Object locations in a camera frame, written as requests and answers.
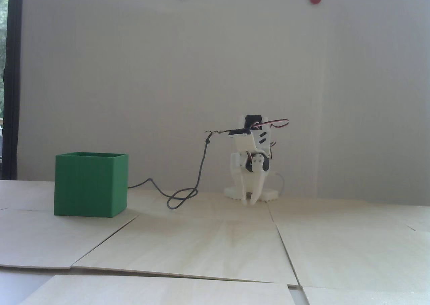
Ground green box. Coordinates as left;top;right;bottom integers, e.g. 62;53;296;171
54;152;129;217

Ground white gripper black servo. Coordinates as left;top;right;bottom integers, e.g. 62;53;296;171
230;151;271;206

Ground black camera cable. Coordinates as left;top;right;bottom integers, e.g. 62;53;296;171
127;128;232;210

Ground light plywood sheet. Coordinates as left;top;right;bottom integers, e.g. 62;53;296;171
126;188;276;223
72;216;300;287
0;208;139;269
267;198;430;232
276;219;430;289
20;274;297;305
0;180;56;213

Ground red white servo wires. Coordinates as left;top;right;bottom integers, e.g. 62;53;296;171
250;119;289;158

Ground wrist camera on white mount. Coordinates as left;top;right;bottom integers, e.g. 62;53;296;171
228;127;257;153

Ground white backdrop board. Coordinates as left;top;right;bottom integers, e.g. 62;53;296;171
16;0;430;206

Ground white power cable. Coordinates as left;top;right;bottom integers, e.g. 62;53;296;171
273;171;286;198

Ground dark window frame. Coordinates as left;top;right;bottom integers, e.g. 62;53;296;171
6;0;24;180

